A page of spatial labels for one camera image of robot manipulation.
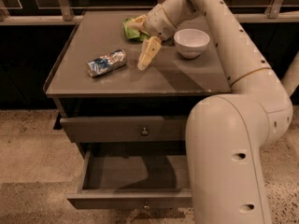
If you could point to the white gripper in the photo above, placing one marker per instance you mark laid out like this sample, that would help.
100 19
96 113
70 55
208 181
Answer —
157 22

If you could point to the silver blue redbull can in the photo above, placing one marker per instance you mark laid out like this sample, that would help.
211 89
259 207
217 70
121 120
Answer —
107 63

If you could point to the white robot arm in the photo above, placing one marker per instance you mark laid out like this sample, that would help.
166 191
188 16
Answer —
224 133

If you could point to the grey drawer cabinet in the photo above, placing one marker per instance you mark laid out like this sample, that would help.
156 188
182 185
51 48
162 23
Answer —
170 86

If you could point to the grey top drawer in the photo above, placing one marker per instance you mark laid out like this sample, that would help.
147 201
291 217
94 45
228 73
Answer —
124 129

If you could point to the brass top drawer knob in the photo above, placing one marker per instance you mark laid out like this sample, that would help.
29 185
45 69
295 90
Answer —
144 131

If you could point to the brass drawer knob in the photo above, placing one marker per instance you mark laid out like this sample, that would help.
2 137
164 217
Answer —
144 131
146 206

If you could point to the grey open middle drawer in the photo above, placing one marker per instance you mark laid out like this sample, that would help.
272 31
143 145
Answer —
125 180

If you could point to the brass middle drawer knob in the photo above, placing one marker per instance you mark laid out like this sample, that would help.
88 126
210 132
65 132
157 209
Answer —
146 206

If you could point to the green snack bag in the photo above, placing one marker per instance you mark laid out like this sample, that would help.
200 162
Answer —
133 34

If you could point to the white bowl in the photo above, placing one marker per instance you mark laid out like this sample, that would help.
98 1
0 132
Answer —
190 43

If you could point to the metal railing frame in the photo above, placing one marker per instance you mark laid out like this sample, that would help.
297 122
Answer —
54 11

